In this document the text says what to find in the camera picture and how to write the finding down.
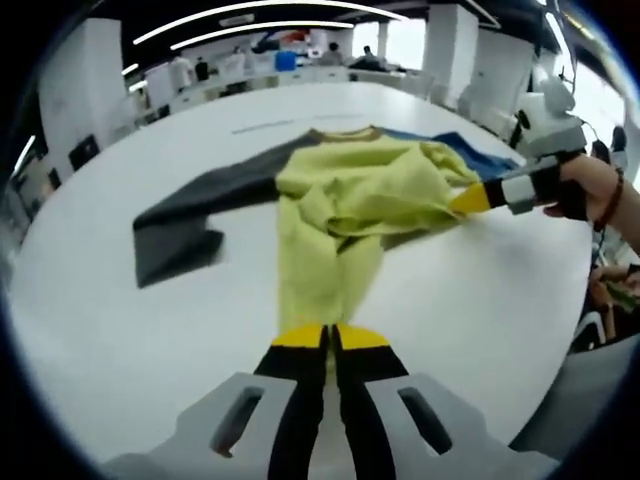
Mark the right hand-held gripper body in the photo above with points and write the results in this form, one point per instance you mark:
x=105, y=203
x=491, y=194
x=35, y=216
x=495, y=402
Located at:
x=550, y=135

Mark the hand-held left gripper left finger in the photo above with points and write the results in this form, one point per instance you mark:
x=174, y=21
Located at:
x=295, y=400

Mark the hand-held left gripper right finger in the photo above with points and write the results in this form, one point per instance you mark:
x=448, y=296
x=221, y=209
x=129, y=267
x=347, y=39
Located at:
x=365, y=400

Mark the yellow grey blue garment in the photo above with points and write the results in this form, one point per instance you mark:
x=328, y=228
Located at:
x=360, y=190

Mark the person's right hand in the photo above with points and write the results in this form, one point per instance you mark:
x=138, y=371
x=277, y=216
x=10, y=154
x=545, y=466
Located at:
x=592, y=187

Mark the narrow white pillar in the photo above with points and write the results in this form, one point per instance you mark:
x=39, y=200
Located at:
x=450, y=55

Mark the grey mat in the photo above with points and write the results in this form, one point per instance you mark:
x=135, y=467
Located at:
x=590, y=400

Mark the long white counter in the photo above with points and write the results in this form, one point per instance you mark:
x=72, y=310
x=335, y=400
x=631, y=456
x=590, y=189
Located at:
x=300, y=77

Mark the blue bin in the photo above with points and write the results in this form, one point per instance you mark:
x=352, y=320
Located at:
x=285, y=61

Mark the long ceiling light strip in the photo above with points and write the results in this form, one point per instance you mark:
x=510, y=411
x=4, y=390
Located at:
x=260, y=12

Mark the black monitor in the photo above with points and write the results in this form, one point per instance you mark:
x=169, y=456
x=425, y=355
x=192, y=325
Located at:
x=83, y=152

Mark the wide white pillar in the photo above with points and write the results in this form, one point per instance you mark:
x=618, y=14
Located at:
x=80, y=85

